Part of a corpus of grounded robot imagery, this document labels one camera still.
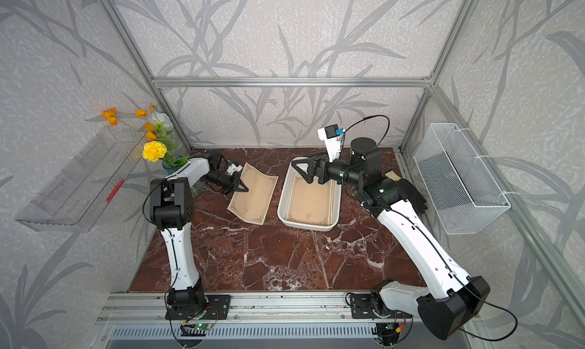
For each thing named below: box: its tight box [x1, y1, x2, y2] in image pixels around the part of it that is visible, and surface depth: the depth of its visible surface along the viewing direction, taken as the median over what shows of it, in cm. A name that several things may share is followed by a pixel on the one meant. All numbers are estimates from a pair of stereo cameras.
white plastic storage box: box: [277, 156, 343, 231], surface depth 96 cm
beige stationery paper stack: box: [285, 172, 335, 227], surface depth 101 cm
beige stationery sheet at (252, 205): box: [226, 162, 279, 226], surface depth 101 cm
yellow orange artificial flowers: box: [102, 103, 190, 166], surface depth 79 cm
